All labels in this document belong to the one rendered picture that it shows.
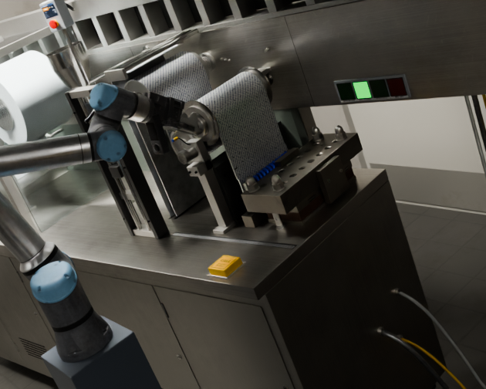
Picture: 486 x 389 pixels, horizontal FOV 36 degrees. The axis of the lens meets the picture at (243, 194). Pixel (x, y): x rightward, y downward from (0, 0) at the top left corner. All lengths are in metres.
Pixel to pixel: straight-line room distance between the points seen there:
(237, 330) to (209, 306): 0.11
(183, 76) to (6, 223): 0.77
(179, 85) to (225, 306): 0.73
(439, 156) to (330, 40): 1.72
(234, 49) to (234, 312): 0.88
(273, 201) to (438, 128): 1.76
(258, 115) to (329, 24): 0.35
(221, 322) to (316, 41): 0.88
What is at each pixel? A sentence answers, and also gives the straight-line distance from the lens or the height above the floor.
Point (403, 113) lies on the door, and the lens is 3.86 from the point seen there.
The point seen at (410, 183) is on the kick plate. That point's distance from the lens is 4.07.
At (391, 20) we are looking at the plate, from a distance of 2.09.
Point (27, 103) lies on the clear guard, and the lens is 3.03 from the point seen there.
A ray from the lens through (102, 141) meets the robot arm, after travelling 1.87.
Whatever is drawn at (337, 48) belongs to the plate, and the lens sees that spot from 2.23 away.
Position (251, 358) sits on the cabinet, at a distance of 2.25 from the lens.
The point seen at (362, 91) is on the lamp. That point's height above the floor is 1.18.
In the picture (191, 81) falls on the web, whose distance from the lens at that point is 2.46.
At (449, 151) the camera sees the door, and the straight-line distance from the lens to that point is 3.79.
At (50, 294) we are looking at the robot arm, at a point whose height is 1.10.
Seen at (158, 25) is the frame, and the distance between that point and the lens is 2.79.
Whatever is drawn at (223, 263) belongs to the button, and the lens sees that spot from 2.10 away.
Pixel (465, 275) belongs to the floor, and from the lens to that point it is 3.44.
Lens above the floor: 1.83
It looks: 21 degrees down
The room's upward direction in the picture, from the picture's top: 21 degrees counter-clockwise
